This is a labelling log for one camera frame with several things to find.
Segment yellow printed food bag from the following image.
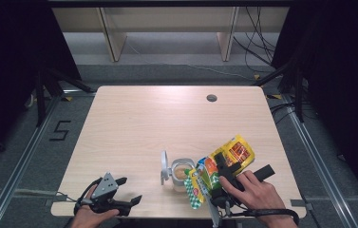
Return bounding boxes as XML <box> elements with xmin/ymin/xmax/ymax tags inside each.
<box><xmin>183</xmin><ymin>134</ymin><xmax>256</xmax><ymax>210</ymax></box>

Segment person's right hand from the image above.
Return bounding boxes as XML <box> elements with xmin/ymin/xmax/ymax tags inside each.
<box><xmin>218</xmin><ymin>169</ymin><xmax>290</xmax><ymax>222</ymax></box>

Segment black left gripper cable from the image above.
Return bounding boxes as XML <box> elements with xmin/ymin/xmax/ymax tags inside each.
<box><xmin>73</xmin><ymin>177</ymin><xmax>104</xmax><ymax>216</ymax></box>

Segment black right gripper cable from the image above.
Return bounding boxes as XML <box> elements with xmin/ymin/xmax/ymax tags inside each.
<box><xmin>225</xmin><ymin>207</ymin><xmax>301</xmax><ymax>226</ymax></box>

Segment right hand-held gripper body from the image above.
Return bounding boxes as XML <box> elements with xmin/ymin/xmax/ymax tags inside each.
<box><xmin>204</xmin><ymin>163</ymin><xmax>276</xmax><ymax>228</ymax></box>

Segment thin white floor cable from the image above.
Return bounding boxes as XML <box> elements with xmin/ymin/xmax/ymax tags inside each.
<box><xmin>124</xmin><ymin>39</ymin><xmax>254</xmax><ymax>81</ymax></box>

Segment bundle of black cables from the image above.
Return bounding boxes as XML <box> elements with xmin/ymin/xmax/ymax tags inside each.
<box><xmin>233</xmin><ymin>6</ymin><xmax>279</xmax><ymax>66</ymax></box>

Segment light wooden shelf unit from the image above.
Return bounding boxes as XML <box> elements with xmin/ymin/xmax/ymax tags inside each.
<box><xmin>52</xmin><ymin>6</ymin><xmax>291</xmax><ymax>63</ymax></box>

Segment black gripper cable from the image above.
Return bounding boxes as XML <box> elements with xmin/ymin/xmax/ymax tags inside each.
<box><xmin>225</xmin><ymin>207</ymin><xmax>301</xmax><ymax>226</ymax></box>
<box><xmin>73</xmin><ymin>177</ymin><xmax>104</xmax><ymax>216</ymax></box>

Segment black metal stand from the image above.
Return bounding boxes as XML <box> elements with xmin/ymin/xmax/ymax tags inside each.
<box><xmin>34</xmin><ymin>66</ymin><xmax>96</xmax><ymax>128</ymax></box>
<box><xmin>252</xmin><ymin>56</ymin><xmax>306</xmax><ymax>124</ymax></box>

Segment black floor cables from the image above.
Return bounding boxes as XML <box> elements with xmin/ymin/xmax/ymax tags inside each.
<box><xmin>269</xmin><ymin>102</ymin><xmax>298</xmax><ymax>125</ymax></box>

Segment clear jar with grey lid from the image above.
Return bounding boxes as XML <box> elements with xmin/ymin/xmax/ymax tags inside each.
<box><xmin>160</xmin><ymin>149</ymin><xmax>198</xmax><ymax>193</ymax></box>

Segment metal floor rail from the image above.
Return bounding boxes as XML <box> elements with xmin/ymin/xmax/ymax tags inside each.
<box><xmin>0</xmin><ymin>94</ymin><xmax>61</xmax><ymax>228</ymax></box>
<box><xmin>280</xmin><ymin>94</ymin><xmax>358</xmax><ymax>228</ymax></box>

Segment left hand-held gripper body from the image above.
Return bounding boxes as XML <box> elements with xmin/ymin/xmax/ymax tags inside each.
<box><xmin>81</xmin><ymin>171</ymin><xmax>133</xmax><ymax>218</ymax></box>

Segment black curtain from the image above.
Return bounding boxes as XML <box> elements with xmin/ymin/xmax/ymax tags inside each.
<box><xmin>271</xmin><ymin>0</ymin><xmax>358</xmax><ymax>203</ymax></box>
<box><xmin>0</xmin><ymin>0</ymin><xmax>84</xmax><ymax>174</ymax></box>

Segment beige granules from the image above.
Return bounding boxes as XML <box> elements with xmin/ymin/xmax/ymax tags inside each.
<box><xmin>174</xmin><ymin>165</ymin><xmax>188</xmax><ymax>181</ymax></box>

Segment person's left hand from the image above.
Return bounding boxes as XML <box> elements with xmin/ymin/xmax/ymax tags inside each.
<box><xmin>69</xmin><ymin>184</ymin><xmax>121</xmax><ymax>228</ymax></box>

